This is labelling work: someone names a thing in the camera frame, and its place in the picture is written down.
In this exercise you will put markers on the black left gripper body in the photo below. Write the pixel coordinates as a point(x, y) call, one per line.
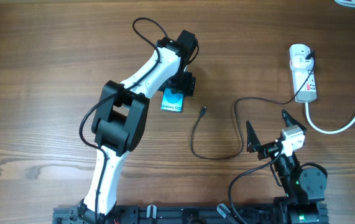
point(180, 83)

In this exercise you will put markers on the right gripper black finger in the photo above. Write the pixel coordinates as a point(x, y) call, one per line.
point(290, 121)
point(253, 143)

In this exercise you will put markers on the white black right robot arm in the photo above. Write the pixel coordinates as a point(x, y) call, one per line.
point(304, 184)

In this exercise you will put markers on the white power strip socket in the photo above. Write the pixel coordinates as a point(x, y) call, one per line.
point(302, 65)

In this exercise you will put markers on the blue Galaxy smartphone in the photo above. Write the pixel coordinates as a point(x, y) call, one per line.
point(172, 101)

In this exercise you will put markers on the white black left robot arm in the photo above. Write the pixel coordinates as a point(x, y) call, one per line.
point(121, 114)

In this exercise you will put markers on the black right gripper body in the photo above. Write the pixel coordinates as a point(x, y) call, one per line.
point(268, 150)

